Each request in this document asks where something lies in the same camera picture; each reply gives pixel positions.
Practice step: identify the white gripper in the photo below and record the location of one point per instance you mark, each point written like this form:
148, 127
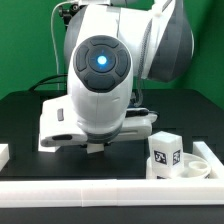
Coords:
59, 126

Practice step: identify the white round stool seat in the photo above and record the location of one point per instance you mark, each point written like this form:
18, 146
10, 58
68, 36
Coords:
194, 168

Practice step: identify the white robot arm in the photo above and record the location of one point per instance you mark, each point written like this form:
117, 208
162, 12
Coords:
105, 48

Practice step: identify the white U-shaped fence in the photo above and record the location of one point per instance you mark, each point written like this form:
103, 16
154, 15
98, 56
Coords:
86, 193

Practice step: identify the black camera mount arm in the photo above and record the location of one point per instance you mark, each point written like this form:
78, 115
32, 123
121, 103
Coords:
67, 13

